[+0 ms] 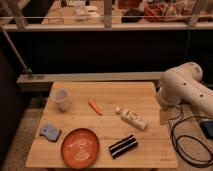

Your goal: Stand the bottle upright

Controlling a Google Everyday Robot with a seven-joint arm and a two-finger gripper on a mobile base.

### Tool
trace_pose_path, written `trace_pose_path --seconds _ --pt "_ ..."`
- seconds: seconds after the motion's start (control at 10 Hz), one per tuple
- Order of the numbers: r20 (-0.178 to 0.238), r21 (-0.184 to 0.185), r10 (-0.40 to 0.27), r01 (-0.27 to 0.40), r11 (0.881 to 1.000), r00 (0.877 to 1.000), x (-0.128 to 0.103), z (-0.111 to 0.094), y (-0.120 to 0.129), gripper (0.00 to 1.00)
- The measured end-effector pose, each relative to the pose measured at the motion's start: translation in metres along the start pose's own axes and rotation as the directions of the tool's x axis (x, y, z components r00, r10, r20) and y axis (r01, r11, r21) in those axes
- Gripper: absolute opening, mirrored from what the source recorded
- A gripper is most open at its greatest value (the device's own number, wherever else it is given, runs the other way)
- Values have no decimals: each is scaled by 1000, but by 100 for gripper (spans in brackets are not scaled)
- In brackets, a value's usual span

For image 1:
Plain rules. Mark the metal railing frame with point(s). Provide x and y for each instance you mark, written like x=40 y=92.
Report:
x=61 y=40

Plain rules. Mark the black white striped block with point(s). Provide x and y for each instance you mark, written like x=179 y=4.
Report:
x=123 y=146

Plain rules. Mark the blue sponge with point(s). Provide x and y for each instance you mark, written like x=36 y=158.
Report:
x=50 y=133

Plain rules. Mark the white bottle with label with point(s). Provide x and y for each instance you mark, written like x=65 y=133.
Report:
x=132 y=118

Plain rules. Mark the black power adapter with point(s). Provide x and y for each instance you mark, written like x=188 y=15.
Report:
x=207 y=128

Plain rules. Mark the orange plate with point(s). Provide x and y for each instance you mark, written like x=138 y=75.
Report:
x=80 y=148

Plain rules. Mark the translucent plastic cup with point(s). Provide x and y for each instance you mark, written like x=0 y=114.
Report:
x=61 y=98

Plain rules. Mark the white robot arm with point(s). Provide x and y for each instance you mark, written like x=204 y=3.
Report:
x=183 y=83

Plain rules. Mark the orange carrot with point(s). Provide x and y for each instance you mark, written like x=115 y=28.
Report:
x=92 y=103

